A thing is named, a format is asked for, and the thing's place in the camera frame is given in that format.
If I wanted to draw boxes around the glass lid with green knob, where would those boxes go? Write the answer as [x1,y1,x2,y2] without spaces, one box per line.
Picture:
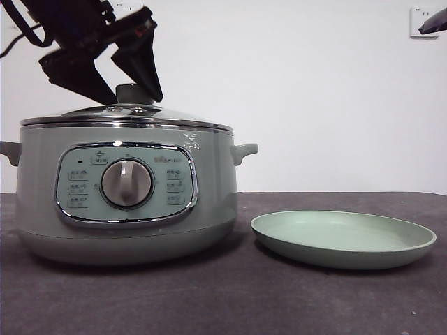
[20,83,234,133]

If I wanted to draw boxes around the pale green electric steamer pot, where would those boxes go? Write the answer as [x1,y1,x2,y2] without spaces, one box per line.
[0,124,259,267]

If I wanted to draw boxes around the pale green round plate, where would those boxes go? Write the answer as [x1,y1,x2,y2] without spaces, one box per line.
[250,209,437,270]

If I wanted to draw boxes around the white wall socket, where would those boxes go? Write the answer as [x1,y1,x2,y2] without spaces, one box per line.
[410,6,440,40]
[113,1,146,17]

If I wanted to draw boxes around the thin black cable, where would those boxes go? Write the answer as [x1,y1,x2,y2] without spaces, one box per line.
[0,33,32,59]

